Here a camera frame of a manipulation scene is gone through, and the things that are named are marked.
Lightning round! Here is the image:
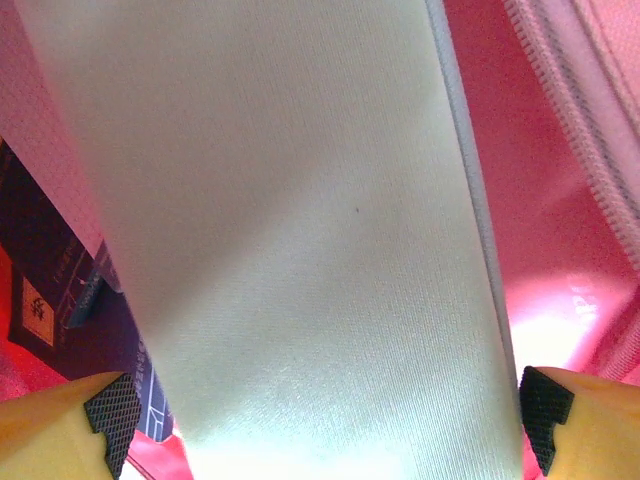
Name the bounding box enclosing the navy book yellow label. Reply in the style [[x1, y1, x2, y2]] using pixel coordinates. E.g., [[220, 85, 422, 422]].
[[0, 137, 177, 445]]

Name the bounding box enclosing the pale green pencil case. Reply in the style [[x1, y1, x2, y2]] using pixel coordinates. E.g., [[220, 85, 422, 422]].
[[14, 0, 524, 480]]

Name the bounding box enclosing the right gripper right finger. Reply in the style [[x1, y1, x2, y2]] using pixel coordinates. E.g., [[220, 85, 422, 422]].
[[519, 366, 640, 480]]

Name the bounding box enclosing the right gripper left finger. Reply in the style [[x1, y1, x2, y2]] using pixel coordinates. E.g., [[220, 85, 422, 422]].
[[0, 370, 143, 480]]

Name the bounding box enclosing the pink backpack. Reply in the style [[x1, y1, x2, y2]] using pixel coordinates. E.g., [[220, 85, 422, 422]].
[[0, 0, 640, 480]]

